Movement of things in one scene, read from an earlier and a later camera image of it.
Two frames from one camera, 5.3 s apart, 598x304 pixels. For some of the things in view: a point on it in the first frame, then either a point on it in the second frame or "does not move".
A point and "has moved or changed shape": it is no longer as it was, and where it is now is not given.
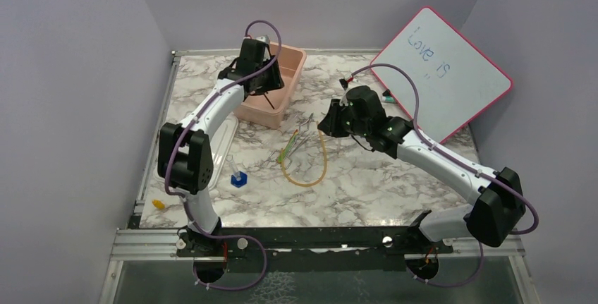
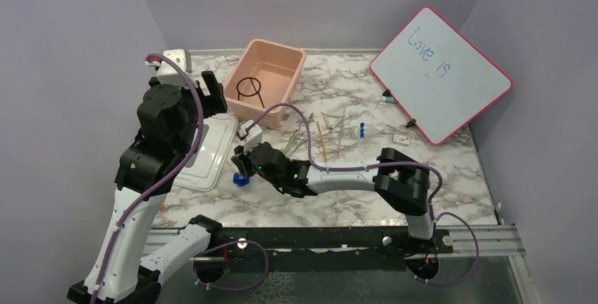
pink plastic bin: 267,109 does not move
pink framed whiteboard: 458,77 does not move
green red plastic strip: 288,146 does not move
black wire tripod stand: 267,99 has moved or changed shape
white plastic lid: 220,142 does not move
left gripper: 274,81 -> 215,102
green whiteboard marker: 388,96 does not move
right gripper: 329,124 -> 242,160
